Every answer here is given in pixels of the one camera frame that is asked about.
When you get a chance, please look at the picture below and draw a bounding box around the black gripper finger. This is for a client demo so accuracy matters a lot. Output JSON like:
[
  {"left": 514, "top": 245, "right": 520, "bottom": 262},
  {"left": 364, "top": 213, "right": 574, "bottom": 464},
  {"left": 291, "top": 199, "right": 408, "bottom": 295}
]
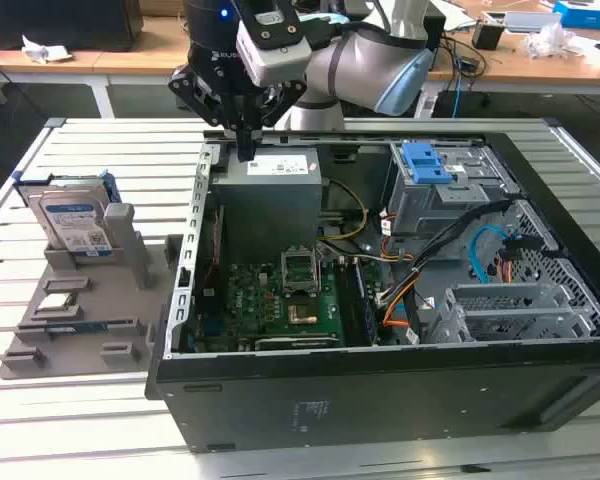
[
  {"left": 248, "top": 78, "right": 307, "bottom": 163},
  {"left": 168, "top": 66, "right": 249, "bottom": 162}
]

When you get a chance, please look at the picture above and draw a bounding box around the hard disk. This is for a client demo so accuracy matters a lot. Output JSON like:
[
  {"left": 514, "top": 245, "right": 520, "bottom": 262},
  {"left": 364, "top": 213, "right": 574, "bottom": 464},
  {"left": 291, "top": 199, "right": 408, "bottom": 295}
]
[{"left": 12, "top": 169, "right": 119, "bottom": 259}]

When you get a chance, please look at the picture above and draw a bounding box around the blue carrier in disk bay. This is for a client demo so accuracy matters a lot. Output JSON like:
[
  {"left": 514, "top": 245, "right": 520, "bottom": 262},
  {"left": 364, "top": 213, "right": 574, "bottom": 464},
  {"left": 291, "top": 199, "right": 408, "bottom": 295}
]
[{"left": 401, "top": 140, "right": 455, "bottom": 186}]

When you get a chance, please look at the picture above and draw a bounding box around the grey metal disk bay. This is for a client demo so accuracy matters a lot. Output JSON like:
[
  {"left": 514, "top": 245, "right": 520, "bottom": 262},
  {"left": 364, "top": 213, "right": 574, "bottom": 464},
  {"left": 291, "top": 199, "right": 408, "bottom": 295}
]
[{"left": 385, "top": 141, "right": 522, "bottom": 262}]

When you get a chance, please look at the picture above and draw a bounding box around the wooden desk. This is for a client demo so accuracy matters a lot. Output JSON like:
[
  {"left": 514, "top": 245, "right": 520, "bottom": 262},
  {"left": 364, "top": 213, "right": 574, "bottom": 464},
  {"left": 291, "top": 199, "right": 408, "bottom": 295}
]
[
  {"left": 0, "top": 16, "right": 207, "bottom": 119},
  {"left": 423, "top": 0, "right": 600, "bottom": 97}
]

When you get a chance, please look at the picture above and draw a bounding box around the grey power supply unit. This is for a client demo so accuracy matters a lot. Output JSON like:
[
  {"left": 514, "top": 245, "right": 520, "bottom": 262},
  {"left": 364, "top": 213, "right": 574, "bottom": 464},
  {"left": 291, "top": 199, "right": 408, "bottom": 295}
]
[{"left": 211, "top": 149, "right": 324, "bottom": 251}]

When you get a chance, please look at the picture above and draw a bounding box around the large black box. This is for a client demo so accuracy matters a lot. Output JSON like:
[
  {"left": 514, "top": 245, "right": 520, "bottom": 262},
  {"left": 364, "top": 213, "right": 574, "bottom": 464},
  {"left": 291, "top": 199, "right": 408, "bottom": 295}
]
[{"left": 0, "top": 0, "right": 144, "bottom": 52}]

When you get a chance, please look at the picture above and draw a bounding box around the crumpled white paper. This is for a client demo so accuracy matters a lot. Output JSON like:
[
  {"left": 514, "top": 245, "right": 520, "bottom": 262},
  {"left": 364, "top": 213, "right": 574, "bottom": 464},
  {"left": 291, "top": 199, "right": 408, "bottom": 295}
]
[{"left": 21, "top": 33, "right": 75, "bottom": 65}]

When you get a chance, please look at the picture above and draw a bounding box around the metal socket cover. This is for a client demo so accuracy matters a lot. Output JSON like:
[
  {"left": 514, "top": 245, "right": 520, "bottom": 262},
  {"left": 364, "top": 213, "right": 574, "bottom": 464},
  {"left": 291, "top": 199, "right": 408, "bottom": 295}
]
[{"left": 280, "top": 246, "right": 322, "bottom": 296}]

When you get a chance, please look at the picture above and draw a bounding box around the green motherboard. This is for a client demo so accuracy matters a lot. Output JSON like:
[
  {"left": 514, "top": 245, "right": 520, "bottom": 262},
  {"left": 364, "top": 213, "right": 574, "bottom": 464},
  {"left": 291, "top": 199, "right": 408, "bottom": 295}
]
[{"left": 194, "top": 244, "right": 381, "bottom": 352}]

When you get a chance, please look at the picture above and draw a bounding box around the small black box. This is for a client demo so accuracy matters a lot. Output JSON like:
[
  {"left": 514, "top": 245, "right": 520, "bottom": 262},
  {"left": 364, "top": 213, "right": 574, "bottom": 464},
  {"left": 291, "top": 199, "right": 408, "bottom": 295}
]
[{"left": 471, "top": 21, "right": 505, "bottom": 51}]

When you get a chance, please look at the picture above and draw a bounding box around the black RAM slot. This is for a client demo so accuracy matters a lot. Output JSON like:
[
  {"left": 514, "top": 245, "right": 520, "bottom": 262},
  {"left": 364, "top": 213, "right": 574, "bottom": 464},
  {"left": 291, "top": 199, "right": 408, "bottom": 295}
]
[
  {"left": 335, "top": 257, "right": 364, "bottom": 347},
  {"left": 354, "top": 260, "right": 382, "bottom": 346}
]

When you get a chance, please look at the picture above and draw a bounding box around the grey parts rack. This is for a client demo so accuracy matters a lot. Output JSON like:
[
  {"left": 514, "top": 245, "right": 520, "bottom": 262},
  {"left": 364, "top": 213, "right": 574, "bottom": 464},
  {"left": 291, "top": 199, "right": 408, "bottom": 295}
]
[{"left": 0, "top": 202, "right": 182, "bottom": 381}]

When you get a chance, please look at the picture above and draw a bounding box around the grey flat tablet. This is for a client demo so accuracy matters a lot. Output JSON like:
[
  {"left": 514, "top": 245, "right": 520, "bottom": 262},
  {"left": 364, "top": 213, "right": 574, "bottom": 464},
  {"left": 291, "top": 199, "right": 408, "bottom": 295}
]
[{"left": 483, "top": 9, "right": 564, "bottom": 35}]

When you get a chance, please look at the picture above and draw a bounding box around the silver CPU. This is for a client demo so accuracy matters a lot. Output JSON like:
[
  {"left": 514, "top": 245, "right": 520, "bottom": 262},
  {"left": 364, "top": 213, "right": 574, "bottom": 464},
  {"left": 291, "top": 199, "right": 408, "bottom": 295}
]
[{"left": 34, "top": 293, "right": 77, "bottom": 315}]

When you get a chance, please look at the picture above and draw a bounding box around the RAM stick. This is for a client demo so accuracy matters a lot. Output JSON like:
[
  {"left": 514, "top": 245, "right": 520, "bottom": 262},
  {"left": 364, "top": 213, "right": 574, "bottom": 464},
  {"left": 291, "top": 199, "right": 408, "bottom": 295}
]
[{"left": 43, "top": 322, "right": 112, "bottom": 336}]

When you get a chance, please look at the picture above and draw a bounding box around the crumpled clear plastic bag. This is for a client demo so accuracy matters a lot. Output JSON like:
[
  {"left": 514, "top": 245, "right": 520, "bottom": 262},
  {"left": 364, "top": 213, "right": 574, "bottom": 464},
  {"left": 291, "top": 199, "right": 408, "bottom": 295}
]
[{"left": 523, "top": 22, "right": 584, "bottom": 60}]

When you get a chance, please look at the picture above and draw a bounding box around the grey metal drive cage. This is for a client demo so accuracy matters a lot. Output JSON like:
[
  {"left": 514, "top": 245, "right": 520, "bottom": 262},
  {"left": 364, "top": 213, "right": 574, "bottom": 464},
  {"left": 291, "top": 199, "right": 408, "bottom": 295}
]
[{"left": 443, "top": 281, "right": 597, "bottom": 345}]

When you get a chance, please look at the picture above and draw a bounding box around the blue cardboard box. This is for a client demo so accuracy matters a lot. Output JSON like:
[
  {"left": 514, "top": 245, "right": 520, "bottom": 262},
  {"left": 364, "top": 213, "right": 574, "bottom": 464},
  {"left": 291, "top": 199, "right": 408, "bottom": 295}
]
[{"left": 551, "top": 0, "right": 600, "bottom": 30}]

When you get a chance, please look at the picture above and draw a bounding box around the black open PC case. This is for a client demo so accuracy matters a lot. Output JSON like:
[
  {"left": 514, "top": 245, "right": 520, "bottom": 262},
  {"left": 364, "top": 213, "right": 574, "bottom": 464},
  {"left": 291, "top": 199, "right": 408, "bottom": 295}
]
[{"left": 144, "top": 127, "right": 600, "bottom": 454}]

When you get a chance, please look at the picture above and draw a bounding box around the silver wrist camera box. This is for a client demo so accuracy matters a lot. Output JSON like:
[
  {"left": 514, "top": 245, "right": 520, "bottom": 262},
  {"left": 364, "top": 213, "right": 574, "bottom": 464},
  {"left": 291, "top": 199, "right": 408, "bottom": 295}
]
[{"left": 235, "top": 0, "right": 314, "bottom": 88}]

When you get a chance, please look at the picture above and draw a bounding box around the yellow wire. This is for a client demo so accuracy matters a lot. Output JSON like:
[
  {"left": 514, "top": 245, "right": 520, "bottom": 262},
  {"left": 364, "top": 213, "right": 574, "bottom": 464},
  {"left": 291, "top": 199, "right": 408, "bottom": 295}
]
[{"left": 322, "top": 178, "right": 369, "bottom": 242}]

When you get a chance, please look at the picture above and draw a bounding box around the thin blue hanging cable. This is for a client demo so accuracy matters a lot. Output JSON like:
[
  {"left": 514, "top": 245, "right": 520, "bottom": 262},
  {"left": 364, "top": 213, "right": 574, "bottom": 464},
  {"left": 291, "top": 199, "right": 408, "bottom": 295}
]
[{"left": 451, "top": 73, "right": 465, "bottom": 120}]

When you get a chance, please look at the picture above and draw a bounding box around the black sleeved wire bundle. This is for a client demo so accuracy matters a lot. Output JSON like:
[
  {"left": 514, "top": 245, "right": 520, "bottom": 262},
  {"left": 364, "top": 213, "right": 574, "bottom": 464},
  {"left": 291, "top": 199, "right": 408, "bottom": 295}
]
[{"left": 379, "top": 198, "right": 512, "bottom": 304}]

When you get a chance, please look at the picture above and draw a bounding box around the orange wire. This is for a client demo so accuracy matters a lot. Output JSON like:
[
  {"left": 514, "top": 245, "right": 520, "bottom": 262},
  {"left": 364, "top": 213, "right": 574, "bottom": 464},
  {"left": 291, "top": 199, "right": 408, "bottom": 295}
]
[{"left": 381, "top": 277, "right": 419, "bottom": 330}]

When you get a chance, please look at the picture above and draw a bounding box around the blue data wire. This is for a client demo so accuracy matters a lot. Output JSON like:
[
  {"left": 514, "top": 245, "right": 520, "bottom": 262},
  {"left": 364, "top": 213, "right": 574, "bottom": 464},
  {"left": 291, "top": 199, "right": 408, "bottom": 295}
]
[{"left": 468, "top": 224, "right": 509, "bottom": 285}]

